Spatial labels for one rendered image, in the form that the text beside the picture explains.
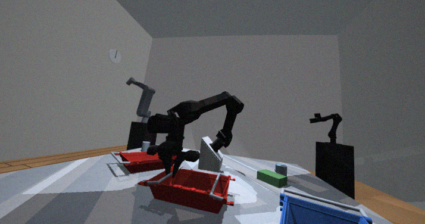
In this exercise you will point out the green rectangular block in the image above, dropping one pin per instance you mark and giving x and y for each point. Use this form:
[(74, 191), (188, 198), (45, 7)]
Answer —
[(272, 178)]

